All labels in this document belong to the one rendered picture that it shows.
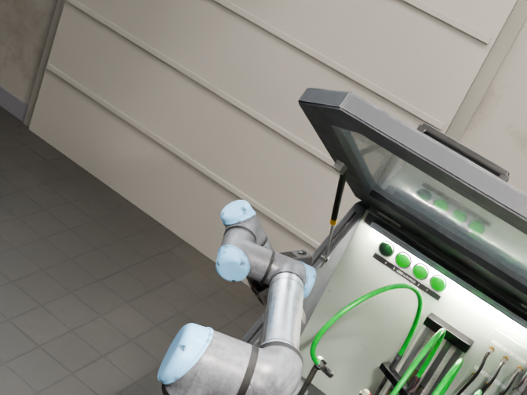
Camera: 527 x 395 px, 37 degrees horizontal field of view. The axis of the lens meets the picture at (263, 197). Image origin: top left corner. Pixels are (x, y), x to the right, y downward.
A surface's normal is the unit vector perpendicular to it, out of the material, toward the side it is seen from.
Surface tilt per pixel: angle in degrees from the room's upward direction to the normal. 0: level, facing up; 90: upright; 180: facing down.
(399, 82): 90
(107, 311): 0
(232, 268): 103
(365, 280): 90
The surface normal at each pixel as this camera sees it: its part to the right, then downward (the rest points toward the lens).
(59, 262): 0.37, -0.83
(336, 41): -0.50, 0.21
